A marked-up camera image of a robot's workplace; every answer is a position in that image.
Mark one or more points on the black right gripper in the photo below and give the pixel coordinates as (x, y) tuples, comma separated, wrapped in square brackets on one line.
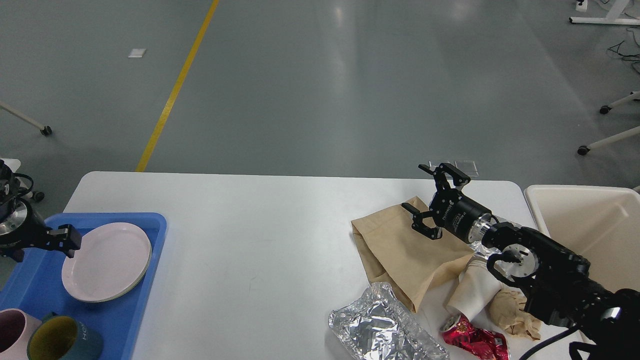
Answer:
[(449, 208)]

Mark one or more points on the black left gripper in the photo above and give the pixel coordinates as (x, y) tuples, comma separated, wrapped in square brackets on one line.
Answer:
[(25, 228)]

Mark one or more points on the brown paper bag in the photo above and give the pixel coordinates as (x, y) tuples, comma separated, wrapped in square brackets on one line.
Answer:
[(392, 251)]

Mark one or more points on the pink plate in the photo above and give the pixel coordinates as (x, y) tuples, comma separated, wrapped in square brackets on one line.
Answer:
[(118, 238)]

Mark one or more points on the pink mug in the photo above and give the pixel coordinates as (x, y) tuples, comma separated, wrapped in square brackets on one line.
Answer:
[(16, 330)]

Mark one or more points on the grey-green mug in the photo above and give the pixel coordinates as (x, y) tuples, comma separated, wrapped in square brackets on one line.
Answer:
[(64, 338)]

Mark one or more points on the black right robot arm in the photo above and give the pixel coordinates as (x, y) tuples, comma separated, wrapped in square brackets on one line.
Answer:
[(554, 279)]

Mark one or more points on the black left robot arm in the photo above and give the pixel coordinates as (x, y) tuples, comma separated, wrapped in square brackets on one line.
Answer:
[(11, 191)]

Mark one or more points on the grey chair with casters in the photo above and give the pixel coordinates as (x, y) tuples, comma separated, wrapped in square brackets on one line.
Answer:
[(35, 195)]

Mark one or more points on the crushed white paper cup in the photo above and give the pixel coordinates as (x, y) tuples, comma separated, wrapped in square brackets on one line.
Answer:
[(475, 290)]

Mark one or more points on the white side table corner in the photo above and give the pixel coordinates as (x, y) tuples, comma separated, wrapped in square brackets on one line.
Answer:
[(13, 164)]

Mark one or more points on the light green plate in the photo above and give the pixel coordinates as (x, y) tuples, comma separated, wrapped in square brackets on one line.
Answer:
[(110, 277)]

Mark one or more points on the crumpled brown paper ball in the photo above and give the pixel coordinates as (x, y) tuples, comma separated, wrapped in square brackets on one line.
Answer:
[(506, 311)]

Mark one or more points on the crumpled aluminium foil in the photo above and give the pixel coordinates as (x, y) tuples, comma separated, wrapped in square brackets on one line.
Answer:
[(378, 326)]

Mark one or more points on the crushed red can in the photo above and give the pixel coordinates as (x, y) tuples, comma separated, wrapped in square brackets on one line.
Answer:
[(484, 344)]

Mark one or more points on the beige plastic bin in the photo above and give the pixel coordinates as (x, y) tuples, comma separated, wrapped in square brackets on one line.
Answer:
[(599, 223)]

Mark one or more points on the white table frame base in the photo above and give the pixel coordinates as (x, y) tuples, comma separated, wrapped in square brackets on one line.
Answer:
[(615, 13)]

